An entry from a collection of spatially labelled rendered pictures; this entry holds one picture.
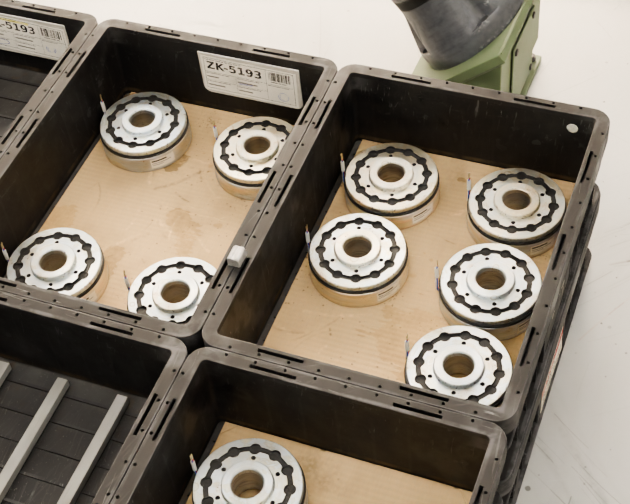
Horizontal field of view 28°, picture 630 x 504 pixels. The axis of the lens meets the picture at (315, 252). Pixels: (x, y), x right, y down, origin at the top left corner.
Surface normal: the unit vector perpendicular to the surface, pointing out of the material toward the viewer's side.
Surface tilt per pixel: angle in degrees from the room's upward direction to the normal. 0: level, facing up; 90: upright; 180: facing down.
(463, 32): 59
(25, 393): 0
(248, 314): 90
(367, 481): 0
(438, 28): 73
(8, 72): 0
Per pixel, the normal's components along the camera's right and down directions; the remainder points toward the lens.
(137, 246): -0.09, -0.64
